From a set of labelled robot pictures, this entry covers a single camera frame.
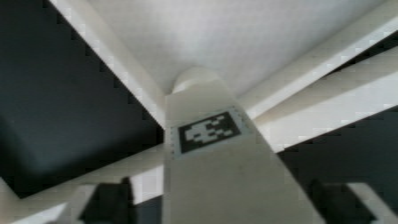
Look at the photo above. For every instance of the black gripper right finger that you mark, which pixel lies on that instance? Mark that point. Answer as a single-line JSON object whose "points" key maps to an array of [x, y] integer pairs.
{"points": [[349, 203]]}

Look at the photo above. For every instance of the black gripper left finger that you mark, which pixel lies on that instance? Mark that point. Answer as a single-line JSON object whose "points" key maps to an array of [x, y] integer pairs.
{"points": [[102, 204]]}

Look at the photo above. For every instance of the white desk top tray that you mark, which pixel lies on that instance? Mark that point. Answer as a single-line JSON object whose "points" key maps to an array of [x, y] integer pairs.
{"points": [[269, 42]]}

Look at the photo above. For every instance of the white front fence wall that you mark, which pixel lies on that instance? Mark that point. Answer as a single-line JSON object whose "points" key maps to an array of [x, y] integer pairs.
{"points": [[345, 97]]}

